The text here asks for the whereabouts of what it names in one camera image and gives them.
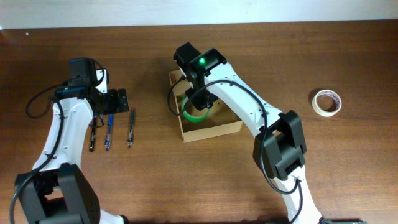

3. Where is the green tape roll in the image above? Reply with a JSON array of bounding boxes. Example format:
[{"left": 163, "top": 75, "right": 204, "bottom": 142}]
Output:
[{"left": 181, "top": 96, "right": 210, "bottom": 123}]

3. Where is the blue pen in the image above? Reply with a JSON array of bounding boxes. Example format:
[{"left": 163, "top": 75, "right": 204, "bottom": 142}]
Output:
[{"left": 104, "top": 114, "right": 114, "bottom": 151}]

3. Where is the black marker pen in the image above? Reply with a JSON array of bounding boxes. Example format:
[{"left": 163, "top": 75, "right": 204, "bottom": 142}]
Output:
[{"left": 89, "top": 117, "right": 96, "bottom": 152}]

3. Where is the brown cardboard box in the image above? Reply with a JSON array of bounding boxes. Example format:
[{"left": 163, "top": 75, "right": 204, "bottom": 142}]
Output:
[{"left": 169, "top": 70, "right": 243, "bottom": 143}]

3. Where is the dark grey pen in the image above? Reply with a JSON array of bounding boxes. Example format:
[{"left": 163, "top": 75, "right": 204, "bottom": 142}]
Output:
[{"left": 127, "top": 109, "right": 136, "bottom": 148}]

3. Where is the beige masking tape roll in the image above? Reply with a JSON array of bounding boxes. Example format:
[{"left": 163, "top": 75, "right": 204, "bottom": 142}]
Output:
[{"left": 312, "top": 89, "right": 342, "bottom": 117}]

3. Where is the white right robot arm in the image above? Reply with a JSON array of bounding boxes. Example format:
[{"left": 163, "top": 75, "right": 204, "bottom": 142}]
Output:
[{"left": 173, "top": 42, "right": 322, "bottom": 223}]

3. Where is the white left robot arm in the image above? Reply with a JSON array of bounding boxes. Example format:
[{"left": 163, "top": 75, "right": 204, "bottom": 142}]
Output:
[{"left": 9, "top": 57, "right": 129, "bottom": 223}]

